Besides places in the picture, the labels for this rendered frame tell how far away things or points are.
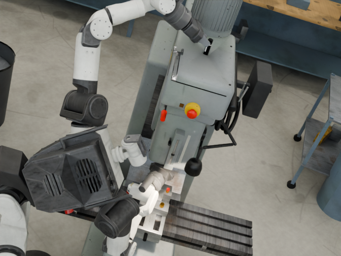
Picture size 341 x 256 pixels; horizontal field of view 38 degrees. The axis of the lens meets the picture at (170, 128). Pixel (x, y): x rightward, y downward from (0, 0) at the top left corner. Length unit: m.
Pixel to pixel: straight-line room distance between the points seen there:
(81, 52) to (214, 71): 0.51
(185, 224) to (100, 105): 1.07
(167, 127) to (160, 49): 0.62
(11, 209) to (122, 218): 0.41
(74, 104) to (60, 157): 0.21
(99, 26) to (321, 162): 3.18
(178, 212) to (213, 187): 1.62
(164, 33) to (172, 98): 0.95
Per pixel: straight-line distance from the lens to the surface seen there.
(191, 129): 2.13
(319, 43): 6.80
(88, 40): 1.76
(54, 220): 3.66
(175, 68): 1.85
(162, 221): 2.50
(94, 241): 3.34
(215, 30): 2.16
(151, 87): 2.58
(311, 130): 4.91
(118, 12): 1.80
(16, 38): 5.48
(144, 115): 2.69
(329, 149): 4.80
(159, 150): 2.22
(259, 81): 2.33
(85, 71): 1.77
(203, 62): 1.96
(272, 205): 4.38
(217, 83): 1.86
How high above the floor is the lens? 2.83
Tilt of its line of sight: 37 degrees down
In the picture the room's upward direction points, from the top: 19 degrees clockwise
